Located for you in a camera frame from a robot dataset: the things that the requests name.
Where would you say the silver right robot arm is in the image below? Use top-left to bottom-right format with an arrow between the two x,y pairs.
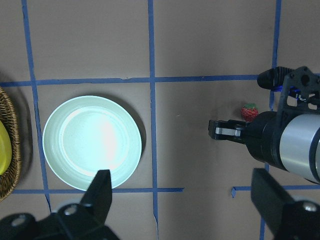
208,111 -> 320,184

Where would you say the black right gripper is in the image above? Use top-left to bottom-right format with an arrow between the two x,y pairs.
208,111 -> 282,165

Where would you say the brown wicker basket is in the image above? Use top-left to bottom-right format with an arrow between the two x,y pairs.
0,88 -> 22,201

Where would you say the light green plate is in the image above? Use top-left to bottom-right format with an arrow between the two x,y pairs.
42,95 -> 142,191

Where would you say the red strawberry green top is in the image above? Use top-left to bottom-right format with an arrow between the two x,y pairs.
240,103 -> 259,122

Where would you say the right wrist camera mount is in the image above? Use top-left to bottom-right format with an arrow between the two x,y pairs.
257,66 -> 320,118

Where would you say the yellow banana bunch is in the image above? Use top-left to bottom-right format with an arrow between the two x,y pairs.
0,122 -> 12,175

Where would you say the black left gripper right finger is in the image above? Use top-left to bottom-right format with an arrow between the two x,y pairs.
250,168 -> 295,234

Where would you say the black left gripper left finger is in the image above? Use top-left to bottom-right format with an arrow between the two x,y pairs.
80,169 -> 112,223

